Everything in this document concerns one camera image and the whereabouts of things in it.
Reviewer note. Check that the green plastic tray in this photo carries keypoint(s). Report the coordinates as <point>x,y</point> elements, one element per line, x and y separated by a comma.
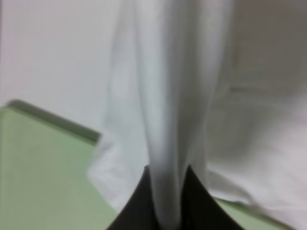
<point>58,175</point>

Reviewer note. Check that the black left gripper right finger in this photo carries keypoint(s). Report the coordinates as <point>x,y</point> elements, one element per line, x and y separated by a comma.
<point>199,210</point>

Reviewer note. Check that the white short sleeve shirt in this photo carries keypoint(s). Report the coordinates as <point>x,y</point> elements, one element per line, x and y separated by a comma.
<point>218,85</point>

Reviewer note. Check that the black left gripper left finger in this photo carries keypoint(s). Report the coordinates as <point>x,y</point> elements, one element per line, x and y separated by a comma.
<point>138,213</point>

